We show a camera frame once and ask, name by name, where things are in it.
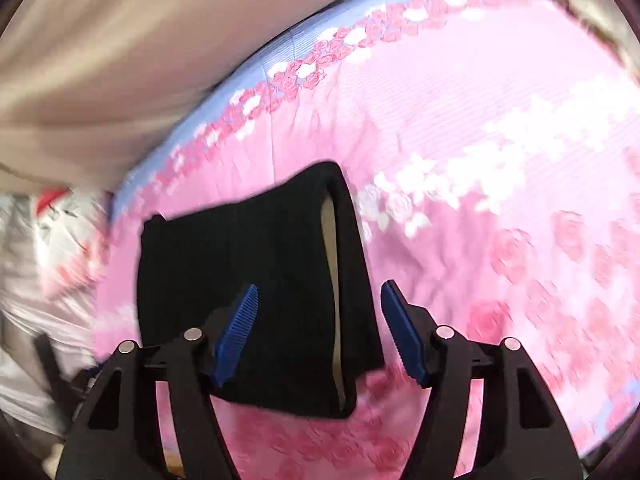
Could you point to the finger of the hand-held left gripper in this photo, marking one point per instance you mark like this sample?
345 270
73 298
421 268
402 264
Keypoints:
50 360

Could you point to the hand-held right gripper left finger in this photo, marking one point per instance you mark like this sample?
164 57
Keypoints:
235 340

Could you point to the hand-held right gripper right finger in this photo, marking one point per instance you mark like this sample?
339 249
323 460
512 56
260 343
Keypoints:
402 335

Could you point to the black pants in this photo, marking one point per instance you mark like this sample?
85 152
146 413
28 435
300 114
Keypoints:
200 260

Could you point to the white satin curtain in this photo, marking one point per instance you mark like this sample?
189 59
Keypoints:
20 320

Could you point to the white cat face pillow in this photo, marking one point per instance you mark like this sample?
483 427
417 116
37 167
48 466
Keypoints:
65 230

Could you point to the pink rose print bedsheet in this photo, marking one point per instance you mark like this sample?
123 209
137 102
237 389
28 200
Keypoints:
475 160

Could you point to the beige curtain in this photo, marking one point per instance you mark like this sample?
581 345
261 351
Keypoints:
125 60

